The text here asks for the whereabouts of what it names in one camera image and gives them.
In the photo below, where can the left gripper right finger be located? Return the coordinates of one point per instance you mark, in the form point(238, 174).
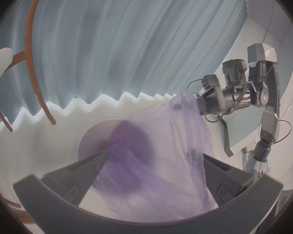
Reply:
point(224, 181)

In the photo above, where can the purple plastic bag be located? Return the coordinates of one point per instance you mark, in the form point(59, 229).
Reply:
point(161, 155)

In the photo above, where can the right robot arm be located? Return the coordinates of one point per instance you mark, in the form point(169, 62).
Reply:
point(271, 121)

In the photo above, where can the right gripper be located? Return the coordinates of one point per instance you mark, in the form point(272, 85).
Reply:
point(214, 101)

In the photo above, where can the white trash bin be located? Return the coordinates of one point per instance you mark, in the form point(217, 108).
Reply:
point(92, 135)

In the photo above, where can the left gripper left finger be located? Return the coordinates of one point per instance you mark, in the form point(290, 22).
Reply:
point(83, 177)

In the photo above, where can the white wooden-legged chair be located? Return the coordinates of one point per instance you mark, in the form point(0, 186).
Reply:
point(0, 64)

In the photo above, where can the pale blue curtain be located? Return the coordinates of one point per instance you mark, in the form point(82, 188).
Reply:
point(124, 45)

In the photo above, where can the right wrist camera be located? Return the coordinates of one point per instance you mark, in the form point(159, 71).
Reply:
point(211, 81)

